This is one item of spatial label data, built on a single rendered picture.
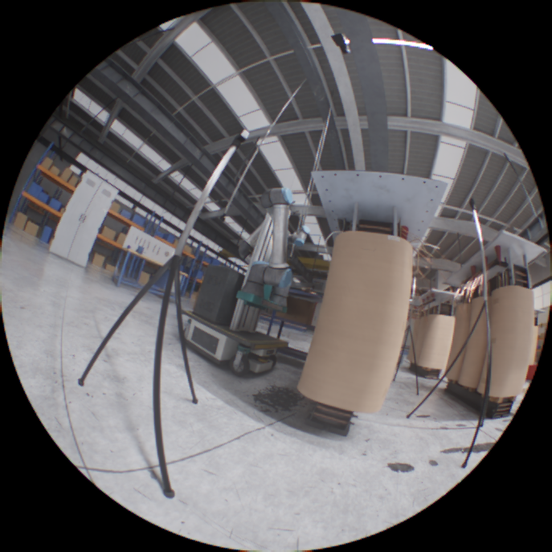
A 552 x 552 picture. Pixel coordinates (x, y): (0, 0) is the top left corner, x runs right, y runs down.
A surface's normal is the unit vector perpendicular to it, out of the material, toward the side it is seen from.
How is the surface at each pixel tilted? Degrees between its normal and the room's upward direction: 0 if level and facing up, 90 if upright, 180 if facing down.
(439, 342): 90
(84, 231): 90
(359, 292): 90
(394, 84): 174
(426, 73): 174
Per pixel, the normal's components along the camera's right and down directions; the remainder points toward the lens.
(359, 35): -0.27, 0.94
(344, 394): -0.41, -0.30
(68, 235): 0.87, 0.15
